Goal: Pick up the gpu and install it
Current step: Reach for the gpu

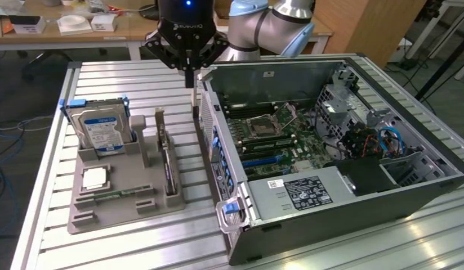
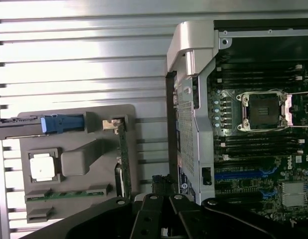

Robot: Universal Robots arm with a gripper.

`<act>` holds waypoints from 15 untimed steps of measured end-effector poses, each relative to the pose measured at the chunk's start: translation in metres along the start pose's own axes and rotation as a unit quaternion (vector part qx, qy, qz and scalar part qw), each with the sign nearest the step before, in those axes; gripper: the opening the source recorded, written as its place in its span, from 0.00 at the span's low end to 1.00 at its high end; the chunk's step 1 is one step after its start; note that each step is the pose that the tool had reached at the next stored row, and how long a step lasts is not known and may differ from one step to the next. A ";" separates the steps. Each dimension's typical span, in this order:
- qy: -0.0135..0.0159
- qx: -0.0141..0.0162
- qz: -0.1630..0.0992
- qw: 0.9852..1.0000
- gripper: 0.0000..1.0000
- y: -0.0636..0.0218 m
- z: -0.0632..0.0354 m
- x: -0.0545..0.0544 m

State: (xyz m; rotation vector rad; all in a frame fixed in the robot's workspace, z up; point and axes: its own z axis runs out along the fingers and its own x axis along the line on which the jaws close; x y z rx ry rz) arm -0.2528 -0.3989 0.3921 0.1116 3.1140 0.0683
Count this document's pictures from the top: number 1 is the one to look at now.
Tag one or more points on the white paper stack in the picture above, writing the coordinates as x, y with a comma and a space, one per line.
223, 29

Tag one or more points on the CPU socket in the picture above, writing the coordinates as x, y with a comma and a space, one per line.
263, 126

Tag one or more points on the black office chair base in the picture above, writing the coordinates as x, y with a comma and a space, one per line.
44, 60

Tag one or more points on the small white labelled box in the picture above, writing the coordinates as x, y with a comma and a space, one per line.
103, 24

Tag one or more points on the metal socket cover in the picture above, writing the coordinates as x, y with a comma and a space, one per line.
286, 112

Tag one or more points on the wooden cabinet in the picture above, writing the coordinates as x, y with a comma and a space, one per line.
367, 28

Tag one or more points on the grey parts rack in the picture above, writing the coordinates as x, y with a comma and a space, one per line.
142, 202

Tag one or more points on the white box with black lid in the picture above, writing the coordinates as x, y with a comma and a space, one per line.
27, 25

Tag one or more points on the black tripod pole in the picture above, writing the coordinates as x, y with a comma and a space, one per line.
442, 56

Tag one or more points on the black RAM stick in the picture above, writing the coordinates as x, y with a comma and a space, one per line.
267, 144

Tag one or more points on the silver CPU chip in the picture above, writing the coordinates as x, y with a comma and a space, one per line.
95, 179

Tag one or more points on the black round lamp base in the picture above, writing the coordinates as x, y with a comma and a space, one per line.
150, 12

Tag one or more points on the blue expansion slot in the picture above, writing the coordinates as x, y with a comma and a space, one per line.
262, 161

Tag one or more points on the open black PC case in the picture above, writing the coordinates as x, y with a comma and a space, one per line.
330, 225

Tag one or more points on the grey latch with blue tab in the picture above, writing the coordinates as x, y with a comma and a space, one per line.
230, 209

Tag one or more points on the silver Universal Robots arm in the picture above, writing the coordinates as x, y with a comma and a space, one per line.
251, 25

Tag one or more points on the metal disk bay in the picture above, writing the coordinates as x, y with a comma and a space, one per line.
413, 166

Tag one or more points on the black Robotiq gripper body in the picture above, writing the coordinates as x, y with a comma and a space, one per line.
187, 25

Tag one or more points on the perforated metal drive cage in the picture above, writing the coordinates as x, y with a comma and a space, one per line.
338, 107

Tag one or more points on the grey power supply unit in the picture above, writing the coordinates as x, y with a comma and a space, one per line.
266, 197

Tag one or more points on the green RAM stick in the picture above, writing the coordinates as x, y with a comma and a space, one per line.
115, 193

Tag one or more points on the black graphics card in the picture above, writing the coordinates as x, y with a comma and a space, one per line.
169, 168

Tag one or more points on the green motherboard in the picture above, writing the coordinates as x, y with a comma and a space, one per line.
299, 149

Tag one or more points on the hard disk with blue caddy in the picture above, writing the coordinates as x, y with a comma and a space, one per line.
100, 132

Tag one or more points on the long wooden desk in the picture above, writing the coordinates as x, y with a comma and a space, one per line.
48, 39

